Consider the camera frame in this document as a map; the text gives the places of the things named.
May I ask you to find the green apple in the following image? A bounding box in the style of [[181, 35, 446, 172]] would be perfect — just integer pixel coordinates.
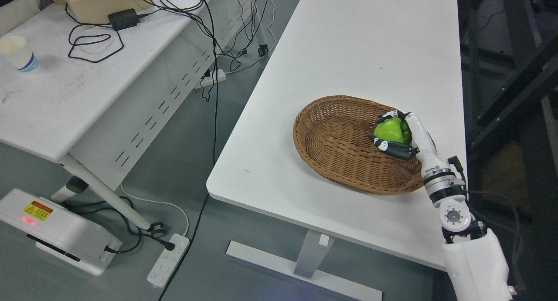
[[373, 118, 412, 145]]

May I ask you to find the long black floor cable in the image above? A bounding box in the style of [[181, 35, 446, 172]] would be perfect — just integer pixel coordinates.
[[158, 0, 218, 301]]

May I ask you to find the white far power strip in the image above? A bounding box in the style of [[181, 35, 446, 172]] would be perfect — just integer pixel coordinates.
[[194, 69, 226, 89]]

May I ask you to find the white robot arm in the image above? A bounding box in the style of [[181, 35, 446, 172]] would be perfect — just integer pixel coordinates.
[[420, 156, 515, 301]]

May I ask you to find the paper cup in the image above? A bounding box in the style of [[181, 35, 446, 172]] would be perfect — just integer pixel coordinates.
[[0, 36, 41, 75]]

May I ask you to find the cardboard box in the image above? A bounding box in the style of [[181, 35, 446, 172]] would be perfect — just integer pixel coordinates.
[[53, 0, 152, 24]]

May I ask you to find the black power adapter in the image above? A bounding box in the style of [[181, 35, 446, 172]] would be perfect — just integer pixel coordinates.
[[108, 8, 140, 31]]

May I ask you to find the black metal shelf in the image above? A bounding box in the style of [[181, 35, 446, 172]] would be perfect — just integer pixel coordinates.
[[458, 0, 557, 301]]

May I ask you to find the white floor power strip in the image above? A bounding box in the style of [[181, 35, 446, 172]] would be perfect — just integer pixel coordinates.
[[146, 233, 190, 287]]

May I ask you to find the brown wicker basket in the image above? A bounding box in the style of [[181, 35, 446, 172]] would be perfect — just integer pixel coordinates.
[[293, 95, 424, 195]]

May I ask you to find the white standing desk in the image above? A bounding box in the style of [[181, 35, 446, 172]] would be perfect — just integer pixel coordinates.
[[207, 0, 466, 301]]

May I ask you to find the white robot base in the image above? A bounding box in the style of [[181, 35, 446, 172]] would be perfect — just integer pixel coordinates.
[[0, 189, 123, 276]]

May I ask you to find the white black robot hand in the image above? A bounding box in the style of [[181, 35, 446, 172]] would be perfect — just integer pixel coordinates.
[[368, 110, 450, 179]]

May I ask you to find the white folding table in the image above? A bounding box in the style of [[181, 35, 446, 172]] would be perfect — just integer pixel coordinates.
[[0, 0, 271, 232]]

